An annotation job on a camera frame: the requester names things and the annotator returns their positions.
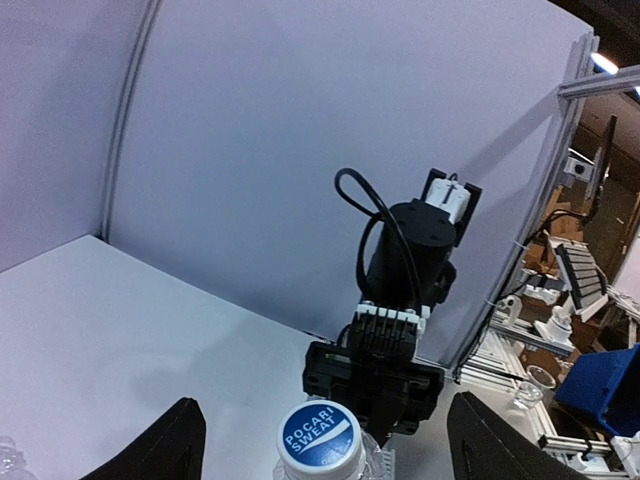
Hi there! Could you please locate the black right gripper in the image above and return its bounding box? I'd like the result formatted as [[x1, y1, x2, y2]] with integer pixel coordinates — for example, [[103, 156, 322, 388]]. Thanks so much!
[[302, 341, 444, 438]]

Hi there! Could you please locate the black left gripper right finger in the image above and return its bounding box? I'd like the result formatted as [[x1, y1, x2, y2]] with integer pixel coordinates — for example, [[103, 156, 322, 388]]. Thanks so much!
[[446, 391, 585, 480]]

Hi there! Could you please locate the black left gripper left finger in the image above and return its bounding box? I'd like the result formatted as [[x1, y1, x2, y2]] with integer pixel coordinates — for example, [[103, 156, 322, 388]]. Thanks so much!
[[87, 397, 206, 480]]

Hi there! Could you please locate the white bottle cap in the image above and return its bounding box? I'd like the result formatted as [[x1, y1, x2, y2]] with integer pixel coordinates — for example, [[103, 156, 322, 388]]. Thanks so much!
[[277, 400, 362, 459]]

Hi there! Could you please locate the clear bottle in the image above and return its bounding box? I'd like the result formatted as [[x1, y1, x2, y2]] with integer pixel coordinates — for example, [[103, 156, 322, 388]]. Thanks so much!
[[1, 436, 27, 479], [272, 432, 389, 479]]

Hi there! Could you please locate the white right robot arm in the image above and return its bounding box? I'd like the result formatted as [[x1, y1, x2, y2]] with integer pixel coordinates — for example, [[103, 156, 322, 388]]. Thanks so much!
[[302, 168, 482, 445]]

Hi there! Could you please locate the blue plastic bin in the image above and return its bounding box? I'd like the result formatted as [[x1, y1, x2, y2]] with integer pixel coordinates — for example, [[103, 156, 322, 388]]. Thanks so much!
[[555, 344, 639, 437]]

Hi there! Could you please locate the cluttered background workbench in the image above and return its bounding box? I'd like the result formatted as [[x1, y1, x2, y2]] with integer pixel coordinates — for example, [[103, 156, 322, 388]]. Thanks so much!
[[464, 34, 640, 480]]

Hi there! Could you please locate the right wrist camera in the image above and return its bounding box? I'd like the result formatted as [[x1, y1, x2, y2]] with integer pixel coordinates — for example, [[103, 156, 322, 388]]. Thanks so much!
[[346, 301, 431, 361]]

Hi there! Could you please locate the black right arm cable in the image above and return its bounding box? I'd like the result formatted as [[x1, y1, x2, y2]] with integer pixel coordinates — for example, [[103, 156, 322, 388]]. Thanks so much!
[[334, 168, 424, 311]]

